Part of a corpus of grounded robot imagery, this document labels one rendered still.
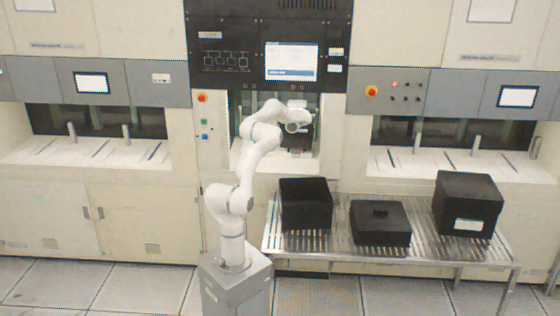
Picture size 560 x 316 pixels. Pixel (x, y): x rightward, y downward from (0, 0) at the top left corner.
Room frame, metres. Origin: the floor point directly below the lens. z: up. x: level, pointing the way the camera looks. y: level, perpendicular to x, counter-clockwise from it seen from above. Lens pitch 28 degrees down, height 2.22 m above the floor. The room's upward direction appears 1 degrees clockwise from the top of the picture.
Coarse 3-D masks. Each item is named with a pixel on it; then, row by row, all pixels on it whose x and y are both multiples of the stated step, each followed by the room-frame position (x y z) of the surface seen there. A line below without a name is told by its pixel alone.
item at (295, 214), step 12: (288, 180) 2.14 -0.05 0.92; (300, 180) 2.15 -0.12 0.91; (312, 180) 2.16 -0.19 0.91; (324, 180) 2.16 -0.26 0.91; (288, 192) 2.14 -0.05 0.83; (300, 192) 2.15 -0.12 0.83; (312, 192) 2.16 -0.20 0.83; (324, 192) 2.13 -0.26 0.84; (288, 204) 1.87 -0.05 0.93; (300, 204) 1.88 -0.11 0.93; (312, 204) 1.88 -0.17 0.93; (324, 204) 1.89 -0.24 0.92; (288, 216) 1.87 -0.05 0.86; (300, 216) 1.88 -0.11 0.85; (312, 216) 1.88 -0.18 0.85; (324, 216) 1.89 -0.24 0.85; (288, 228) 1.87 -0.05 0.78; (300, 228) 1.88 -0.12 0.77; (312, 228) 1.88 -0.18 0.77; (324, 228) 1.89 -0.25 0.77
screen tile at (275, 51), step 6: (270, 48) 2.31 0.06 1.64; (276, 48) 2.31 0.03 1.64; (282, 48) 2.31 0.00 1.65; (270, 54) 2.31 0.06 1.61; (276, 54) 2.31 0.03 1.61; (282, 54) 2.31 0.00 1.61; (288, 54) 2.31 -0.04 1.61; (270, 60) 2.31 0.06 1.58; (276, 60) 2.31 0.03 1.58; (282, 60) 2.31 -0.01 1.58; (288, 60) 2.31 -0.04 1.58; (270, 66) 2.31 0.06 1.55; (276, 66) 2.31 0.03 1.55; (282, 66) 2.31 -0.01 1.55; (288, 66) 2.31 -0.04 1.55
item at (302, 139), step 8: (288, 104) 2.58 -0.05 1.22; (296, 104) 2.58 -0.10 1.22; (304, 104) 2.57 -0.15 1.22; (312, 120) 2.55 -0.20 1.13; (280, 128) 2.51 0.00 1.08; (304, 128) 2.49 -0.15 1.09; (312, 128) 2.50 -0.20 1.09; (288, 136) 2.51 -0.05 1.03; (296, 136) 2.50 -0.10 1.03; (304, 136) 2.50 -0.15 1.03; (312, 136) 2.53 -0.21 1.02; (280, 144) 2.52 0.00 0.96; (288, 144) 2.51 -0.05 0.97; (296, 144) 2.51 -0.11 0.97; (304, 144) 2.50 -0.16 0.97; (288, 152) 2.52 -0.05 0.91
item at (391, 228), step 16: (352, 208) 1.96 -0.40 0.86; (368, 208) 1.95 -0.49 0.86; (384, 208) 1.95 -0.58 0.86; (400, 208) 1.95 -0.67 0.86; (352, 224) 1.90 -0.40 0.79; (368, 224) 1.80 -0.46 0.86; (384, 224) 1.81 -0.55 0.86; (400, 224) 1.81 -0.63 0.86; (368, 240) 1.75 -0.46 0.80; (384, 240) 1.75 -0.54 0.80; (400, 240) 1.75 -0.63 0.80
